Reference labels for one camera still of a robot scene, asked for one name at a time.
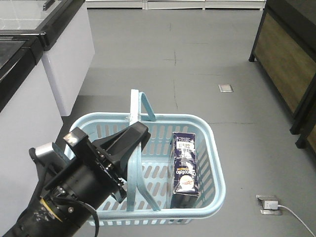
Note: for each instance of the white store shelving unit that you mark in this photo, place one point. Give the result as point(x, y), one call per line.
point(178, 4)

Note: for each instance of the far steel floor plate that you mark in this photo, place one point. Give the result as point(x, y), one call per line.
point(225, 88)

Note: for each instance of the white power adapter plug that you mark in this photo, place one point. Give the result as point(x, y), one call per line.
point(270, 204)

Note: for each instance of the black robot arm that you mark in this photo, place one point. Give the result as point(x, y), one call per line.
point(35, 220)

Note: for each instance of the far white chest freezer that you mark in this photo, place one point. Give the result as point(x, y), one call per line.
point(63, 29)

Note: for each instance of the wooden black-framed produce stand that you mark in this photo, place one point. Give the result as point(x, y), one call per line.
point(285, 46)

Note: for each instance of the near white chest freezer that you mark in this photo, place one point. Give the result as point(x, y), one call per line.
point(29, 117)

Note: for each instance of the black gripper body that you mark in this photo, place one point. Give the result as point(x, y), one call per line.
point(76, 192)

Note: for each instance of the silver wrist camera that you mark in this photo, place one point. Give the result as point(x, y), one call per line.
point(45, 152)

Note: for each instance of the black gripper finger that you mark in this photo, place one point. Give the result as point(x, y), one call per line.
point(118, 147)

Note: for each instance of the light blue plastic basket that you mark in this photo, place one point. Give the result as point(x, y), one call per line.
point(149, 188)

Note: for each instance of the white chest freezer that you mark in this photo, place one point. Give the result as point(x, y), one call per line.
point(63, 29)
point(29, 117)

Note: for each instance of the dark blue cookie box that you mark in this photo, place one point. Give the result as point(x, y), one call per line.
point(183, 171)

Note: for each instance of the open steel floor socket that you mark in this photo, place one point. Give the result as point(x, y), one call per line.
point(260, 198)

